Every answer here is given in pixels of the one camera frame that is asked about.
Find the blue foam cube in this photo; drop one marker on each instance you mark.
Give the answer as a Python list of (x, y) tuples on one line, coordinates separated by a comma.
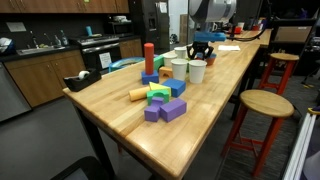
[(175, 87)]

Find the red stool wooden seat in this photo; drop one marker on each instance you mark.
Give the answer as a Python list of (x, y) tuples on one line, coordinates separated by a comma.
[(284, 57), (266, 103)]

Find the wooden upper cabinets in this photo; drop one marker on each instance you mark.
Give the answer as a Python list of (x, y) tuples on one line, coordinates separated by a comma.
[(50, 5)]

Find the tan foam cylinder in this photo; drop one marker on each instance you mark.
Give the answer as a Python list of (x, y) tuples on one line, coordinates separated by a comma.
[(139, 94)]

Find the yellow foam triangle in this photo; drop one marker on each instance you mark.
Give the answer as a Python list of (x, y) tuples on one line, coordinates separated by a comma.
[(159, 87)]

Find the black framed board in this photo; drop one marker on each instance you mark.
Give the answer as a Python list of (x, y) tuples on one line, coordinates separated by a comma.
[(293, 31)]

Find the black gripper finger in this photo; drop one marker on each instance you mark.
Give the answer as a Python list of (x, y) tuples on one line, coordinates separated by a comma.
[(209, 51), (191, 52)]

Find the steel kitchen sink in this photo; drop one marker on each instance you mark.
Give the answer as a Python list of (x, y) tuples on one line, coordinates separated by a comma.
[(40, 50)]

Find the purple rectangular foam block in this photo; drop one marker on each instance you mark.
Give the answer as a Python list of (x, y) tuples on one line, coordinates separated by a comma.
[(173, 110)]

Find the long green foam block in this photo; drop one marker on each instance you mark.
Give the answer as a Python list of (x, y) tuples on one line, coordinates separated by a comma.
[(158, 62)]

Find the light blue plastic chair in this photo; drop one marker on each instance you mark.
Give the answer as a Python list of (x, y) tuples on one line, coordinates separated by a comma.
[(125, 62)]

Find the purple notched foam block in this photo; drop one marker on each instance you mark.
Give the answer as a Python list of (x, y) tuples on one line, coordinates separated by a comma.
[(152, 112)]

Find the stainless dishwasher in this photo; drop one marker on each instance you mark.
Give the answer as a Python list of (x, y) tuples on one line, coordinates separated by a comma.
[(11, 93)]

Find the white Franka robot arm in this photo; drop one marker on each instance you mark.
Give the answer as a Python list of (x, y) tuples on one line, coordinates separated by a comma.
[(213, 10)]

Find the orange foam arch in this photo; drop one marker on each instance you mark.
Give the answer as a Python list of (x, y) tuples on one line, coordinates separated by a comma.
[(165, 71)]

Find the white paper napkin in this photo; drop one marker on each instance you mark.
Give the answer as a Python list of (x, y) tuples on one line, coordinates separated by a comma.
[(229, 48)]

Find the wooden lower cabinet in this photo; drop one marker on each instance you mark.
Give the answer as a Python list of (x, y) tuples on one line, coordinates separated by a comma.
[(130, 48), (43, 80)]

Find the green plastic bowl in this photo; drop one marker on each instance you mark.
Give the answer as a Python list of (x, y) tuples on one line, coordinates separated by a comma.
[(187, 66)]

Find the stainless microwave oven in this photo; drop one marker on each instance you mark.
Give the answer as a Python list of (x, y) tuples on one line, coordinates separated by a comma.
[(120, 27)]

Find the white paper sign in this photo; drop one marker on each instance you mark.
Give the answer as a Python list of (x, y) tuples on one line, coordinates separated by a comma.
[(105, 60)]

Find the translucent plastic cup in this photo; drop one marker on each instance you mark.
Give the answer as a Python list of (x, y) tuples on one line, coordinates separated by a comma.
[(169, 60)]

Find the stainless kitchen stove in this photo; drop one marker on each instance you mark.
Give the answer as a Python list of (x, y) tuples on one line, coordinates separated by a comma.
[(93, 55)]

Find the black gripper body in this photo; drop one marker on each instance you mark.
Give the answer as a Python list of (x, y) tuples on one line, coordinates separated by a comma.
[(200, 43)]

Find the red foam cylinder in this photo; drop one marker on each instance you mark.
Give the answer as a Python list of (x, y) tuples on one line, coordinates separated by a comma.
[(149, 58)]

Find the black tape dispenser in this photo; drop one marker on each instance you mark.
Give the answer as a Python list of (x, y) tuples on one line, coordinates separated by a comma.
[(83, 83)]

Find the blue plastic bowl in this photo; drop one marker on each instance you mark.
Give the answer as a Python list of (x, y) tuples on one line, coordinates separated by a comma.
[(212, 55)]

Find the small blue foam block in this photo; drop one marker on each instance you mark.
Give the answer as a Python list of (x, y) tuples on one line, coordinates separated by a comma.
[(150, 78)]

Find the green foam arch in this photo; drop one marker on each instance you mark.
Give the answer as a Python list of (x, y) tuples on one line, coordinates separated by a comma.
[(158, 94)]

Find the black refrigerator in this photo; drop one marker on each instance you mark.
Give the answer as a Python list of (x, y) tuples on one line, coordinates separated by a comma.
[(148, 23)]

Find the white tape roll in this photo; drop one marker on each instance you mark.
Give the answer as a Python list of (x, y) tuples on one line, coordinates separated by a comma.
[(83, 75)]

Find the white wall plate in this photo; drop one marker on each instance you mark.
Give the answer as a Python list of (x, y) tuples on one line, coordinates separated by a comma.
[(16, 27)]

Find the black metal table frame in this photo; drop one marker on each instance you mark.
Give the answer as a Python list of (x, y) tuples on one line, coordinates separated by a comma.
[(95, 143)]

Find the orange plastic bowl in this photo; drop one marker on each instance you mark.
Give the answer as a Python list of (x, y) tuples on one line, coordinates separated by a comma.
[(210, 61)]

